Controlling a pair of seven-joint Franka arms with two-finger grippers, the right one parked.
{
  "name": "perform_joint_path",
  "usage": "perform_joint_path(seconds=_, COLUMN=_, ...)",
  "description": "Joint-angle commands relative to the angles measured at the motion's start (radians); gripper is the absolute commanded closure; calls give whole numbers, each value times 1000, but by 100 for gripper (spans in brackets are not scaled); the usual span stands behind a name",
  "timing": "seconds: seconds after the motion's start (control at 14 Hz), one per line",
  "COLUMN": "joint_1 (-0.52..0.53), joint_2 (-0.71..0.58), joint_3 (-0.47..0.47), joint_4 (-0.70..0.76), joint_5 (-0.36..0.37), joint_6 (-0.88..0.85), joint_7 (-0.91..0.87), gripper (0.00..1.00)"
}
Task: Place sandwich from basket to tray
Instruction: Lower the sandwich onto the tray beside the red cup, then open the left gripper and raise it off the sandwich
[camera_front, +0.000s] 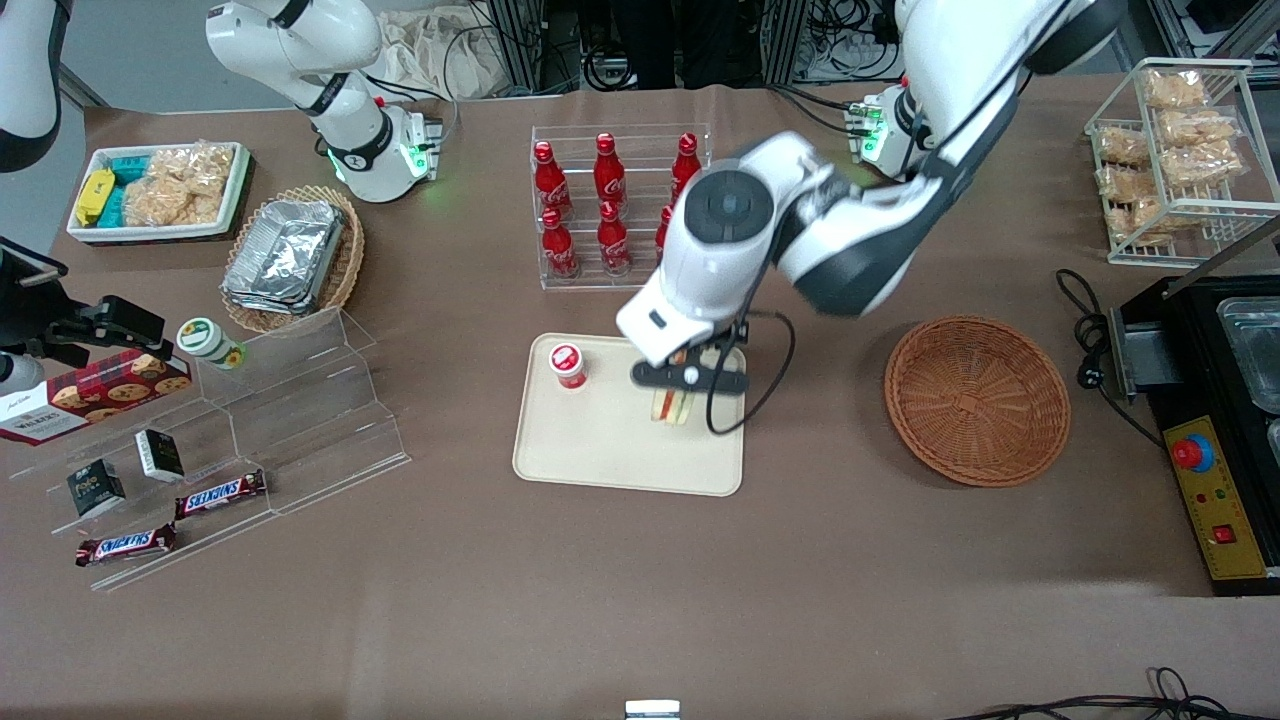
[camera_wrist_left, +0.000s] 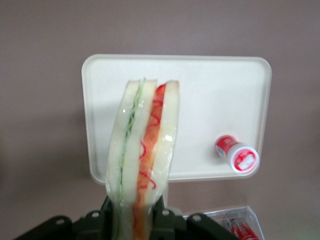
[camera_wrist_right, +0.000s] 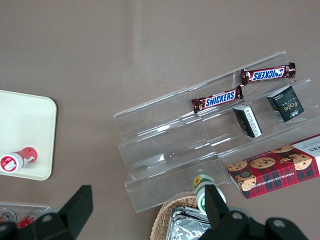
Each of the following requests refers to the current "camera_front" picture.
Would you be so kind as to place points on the small black carton box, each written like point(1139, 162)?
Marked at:
point(96, 488)
point(160, 456)

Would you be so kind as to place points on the small white device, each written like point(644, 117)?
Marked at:
point(652, 710)

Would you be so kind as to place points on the white rectangular plastic bin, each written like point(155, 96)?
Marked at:
point(160, 232)

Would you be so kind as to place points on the red cola bottle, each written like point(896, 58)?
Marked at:
point(608, 175)
point(686, 160)
point(662, 235)
point(613, 245)
point(550, 185)
point(559, 250)

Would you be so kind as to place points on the yellow control panel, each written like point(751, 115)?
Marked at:
point(1215, 500)

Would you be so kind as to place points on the aluminium frame post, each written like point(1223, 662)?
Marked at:
point(520, 45)
point(785, 40)

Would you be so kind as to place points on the clear acrylic bottle rack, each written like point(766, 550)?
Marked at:
point(590, 283)

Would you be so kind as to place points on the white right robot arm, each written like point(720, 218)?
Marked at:
point(345, 130)

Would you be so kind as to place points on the steel pan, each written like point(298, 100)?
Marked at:
point(1255, 350)

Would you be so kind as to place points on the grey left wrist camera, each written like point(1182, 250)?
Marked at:
point(720, 380)

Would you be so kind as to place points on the beige plastic tray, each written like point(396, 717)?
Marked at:
point(600, 440)

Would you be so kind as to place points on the teal snack packets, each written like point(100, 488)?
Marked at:
point(128, 170)

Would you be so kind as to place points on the red tartan cookie box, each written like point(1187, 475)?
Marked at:
point(90, 395)

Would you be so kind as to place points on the round brown wicker basket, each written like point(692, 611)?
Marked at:
point(980, 400)

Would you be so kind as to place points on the oval tan wicker basket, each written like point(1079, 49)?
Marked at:
point(345, 270)

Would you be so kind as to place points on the red lidded cup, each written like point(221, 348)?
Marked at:
point(567, 364)

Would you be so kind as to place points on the stacked aluminium foil trays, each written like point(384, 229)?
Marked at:
point(285, 255)

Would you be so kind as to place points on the red emergency stop button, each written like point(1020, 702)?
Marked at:
point(1192, 453)

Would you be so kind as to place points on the beige crumpled cloth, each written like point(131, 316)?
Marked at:
point(440, 55)

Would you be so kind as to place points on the black machine housing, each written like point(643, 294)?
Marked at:
point(1200, 370)

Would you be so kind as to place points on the green white yogurt cup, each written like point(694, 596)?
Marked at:
point(205, 340)

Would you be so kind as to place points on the clear bag of rice crackers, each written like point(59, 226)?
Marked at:
point(180, 185)

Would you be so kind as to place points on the snickers chocolate bar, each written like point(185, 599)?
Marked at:
point(125, 545)
point(220, 494)

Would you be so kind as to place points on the red rocker switch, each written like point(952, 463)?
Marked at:
point(1225, 535)

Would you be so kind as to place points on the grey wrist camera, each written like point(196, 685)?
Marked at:
point(720, 380)
point(18, 375)

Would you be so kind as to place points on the bagged fried snack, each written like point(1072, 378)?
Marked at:
point(1200, 163)
point(1195, 127)
point(1122, 147)
point(1128, 185)
point(1175, 90)

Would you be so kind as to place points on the yellow snack packet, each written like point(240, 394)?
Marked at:
point(95, 195)

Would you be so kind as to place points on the clear acrylic stepped stand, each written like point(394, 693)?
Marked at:
point(310, 420)

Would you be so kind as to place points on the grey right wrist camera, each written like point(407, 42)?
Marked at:
point(18, 375)

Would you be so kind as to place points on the triangular sandwich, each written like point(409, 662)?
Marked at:
point(675, 407)

